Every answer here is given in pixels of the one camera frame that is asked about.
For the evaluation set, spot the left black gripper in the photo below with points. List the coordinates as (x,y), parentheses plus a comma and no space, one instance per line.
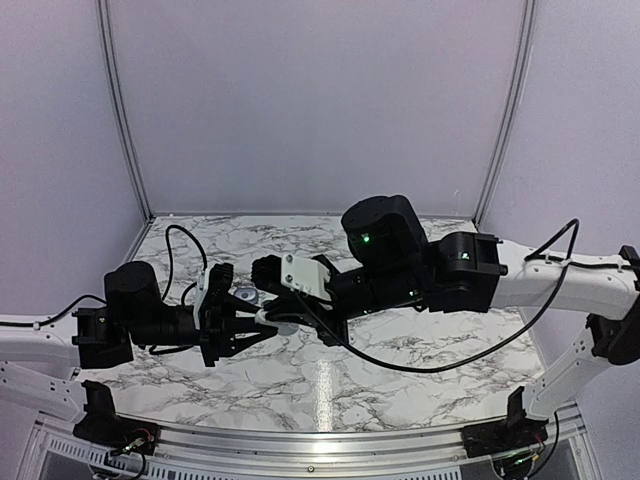
(215,332)

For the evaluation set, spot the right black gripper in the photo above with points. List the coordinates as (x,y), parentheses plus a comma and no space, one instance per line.
(290,308)

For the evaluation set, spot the blue earbud charging case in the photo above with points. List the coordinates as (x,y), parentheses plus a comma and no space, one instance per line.
(248,294)

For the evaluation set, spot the white earbud charging case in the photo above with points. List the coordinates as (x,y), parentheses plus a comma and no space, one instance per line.
(283,328)

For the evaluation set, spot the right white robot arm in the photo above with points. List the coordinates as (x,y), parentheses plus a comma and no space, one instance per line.
(605,288)

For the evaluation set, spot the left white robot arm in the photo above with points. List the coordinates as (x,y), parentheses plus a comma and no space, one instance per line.
(50,341)

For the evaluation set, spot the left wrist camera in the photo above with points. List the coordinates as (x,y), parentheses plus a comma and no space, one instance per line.
(215,280)

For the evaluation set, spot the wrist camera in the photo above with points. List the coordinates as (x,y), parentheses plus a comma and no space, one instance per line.
(215,280)
(290,273)

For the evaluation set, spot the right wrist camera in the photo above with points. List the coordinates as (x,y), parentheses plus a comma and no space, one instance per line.
(290,273)

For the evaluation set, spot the aluminium front rail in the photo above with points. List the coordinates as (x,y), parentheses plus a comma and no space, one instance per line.
(192,452)

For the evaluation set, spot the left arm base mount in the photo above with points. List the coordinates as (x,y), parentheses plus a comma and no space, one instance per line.
(123,437)

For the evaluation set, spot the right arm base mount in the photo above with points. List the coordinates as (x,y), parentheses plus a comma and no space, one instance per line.
(505,437)

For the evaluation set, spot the left aluminium corner post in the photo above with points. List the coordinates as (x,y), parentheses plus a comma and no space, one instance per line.
(106,31)

